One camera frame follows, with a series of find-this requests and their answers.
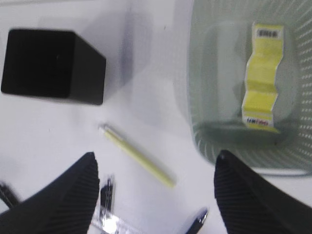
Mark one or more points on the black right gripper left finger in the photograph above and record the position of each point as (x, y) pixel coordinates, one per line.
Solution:
(65, 206)

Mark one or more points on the yellow utility knife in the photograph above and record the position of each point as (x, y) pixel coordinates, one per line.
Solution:
(145, 162)

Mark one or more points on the green woven plastic basket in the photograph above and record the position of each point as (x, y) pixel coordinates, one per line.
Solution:
(220, 47)

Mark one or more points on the black square pen holder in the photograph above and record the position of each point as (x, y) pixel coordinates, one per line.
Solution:
(53, 64)

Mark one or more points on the black pen left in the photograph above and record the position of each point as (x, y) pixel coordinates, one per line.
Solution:
(8, 196)

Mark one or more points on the black pen middle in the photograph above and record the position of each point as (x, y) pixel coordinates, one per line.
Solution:
(107, 194)

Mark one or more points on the clear plastic ruler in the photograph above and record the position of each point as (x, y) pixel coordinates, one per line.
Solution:
(108, 223)

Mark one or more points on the blue black pen right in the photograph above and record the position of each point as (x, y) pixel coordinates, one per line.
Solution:
(194, 224)

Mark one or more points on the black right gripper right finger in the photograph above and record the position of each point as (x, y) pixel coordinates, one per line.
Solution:
(249, 204)

